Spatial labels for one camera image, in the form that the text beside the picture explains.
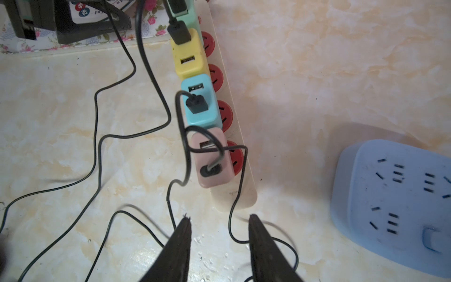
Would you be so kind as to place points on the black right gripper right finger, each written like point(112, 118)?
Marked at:
point(267, 261)

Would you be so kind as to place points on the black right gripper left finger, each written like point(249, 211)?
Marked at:
point(172, 264)

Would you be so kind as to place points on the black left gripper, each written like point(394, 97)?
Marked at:
point(28, 16)

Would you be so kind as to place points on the white patterned plate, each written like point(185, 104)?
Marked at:
point(84, 13)

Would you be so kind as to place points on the white power strip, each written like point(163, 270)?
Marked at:
point(224, 196)

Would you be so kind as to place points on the floral placemat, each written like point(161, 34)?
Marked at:
point(47, 40)

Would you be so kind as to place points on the pink charger on strip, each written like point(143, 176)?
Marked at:
point(222, 173)

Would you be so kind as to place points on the green charger on strip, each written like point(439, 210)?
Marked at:
point(182, 16)

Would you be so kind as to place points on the light blue round socket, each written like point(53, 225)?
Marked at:
point(395, 200)

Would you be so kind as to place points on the yellow charger on strip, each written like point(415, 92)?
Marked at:
point(190, 58)

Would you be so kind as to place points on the teal charger on strip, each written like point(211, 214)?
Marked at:
point(201, 106)

